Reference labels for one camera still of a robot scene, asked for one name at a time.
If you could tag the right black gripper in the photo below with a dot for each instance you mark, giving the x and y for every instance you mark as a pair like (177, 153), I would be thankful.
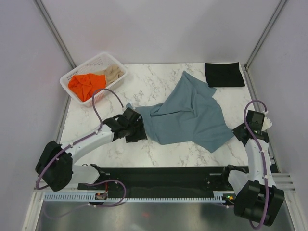
(236, 132)

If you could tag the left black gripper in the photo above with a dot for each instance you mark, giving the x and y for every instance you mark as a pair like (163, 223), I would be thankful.
(140, 134)

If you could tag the blue t shirt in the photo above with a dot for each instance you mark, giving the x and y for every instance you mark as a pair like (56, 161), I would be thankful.
(190, 113)

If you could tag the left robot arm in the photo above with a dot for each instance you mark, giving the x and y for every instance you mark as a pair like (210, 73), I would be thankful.
(57, 164)

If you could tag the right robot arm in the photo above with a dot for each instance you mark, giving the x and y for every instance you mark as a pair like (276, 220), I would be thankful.
(257, 198)

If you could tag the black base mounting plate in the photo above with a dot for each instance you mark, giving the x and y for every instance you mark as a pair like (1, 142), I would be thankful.
(162, 181)

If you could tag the folded black t shirt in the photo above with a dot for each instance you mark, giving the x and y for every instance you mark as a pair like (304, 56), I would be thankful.
(223, 75)

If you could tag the beige t shirt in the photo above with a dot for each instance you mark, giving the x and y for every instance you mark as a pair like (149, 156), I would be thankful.
(111, 73)

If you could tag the white plastic laundry basket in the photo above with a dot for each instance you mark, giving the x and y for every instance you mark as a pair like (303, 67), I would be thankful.
(95, 64)

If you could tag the orange t shirt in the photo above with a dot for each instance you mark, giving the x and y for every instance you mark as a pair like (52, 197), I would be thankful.
(84, 86)

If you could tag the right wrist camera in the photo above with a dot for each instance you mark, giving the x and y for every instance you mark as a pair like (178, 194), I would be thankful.
(267, 123)

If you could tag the white slotted cable duct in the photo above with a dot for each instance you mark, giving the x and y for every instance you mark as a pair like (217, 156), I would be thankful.
(215, 197)

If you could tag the right aluminium frame post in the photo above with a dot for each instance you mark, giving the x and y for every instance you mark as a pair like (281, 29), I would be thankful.
(274, 17)

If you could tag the aluminium frame post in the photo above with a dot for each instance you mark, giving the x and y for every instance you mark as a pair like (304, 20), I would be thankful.
(54, 31)
(274, 17)

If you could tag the left aluminium frame post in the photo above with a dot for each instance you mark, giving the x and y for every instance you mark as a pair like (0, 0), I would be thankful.
(54, 31)

